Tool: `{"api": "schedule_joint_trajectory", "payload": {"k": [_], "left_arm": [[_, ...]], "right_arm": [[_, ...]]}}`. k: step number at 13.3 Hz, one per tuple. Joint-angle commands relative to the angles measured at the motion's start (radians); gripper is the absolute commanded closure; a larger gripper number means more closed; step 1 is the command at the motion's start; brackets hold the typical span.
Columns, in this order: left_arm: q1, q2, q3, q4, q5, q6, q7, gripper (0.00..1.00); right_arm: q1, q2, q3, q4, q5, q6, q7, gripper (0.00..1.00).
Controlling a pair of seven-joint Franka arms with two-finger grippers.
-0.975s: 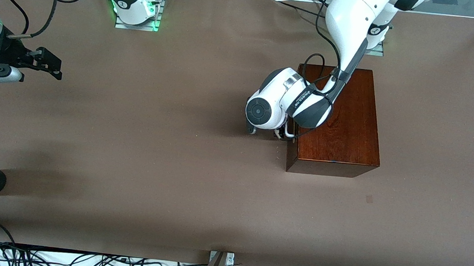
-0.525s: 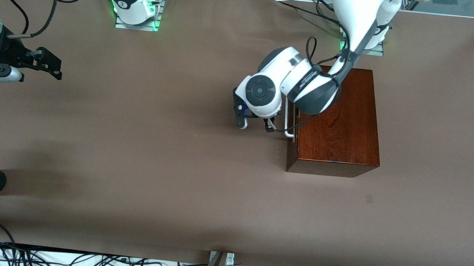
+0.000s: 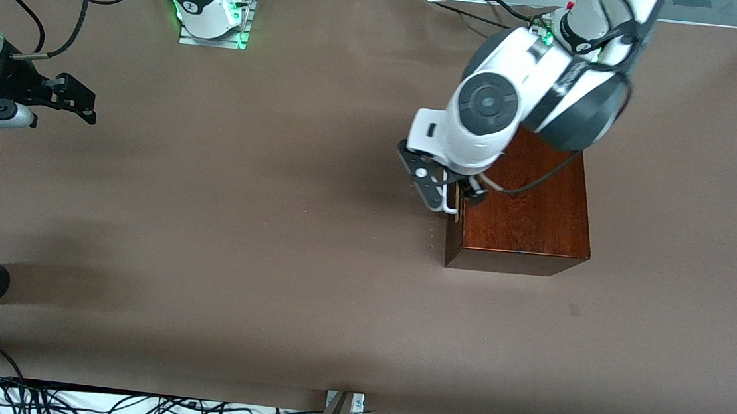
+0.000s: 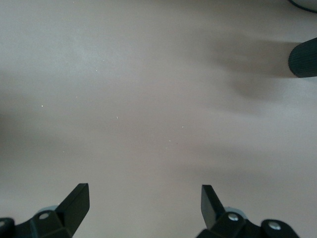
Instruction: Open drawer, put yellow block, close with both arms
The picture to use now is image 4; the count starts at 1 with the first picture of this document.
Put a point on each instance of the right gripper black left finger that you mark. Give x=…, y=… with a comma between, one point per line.
x=71, y=210

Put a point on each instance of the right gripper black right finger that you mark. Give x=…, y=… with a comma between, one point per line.
x=213, y=210

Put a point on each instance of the black ribbed foam cylinder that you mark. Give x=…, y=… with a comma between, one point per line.
x=304, y=59

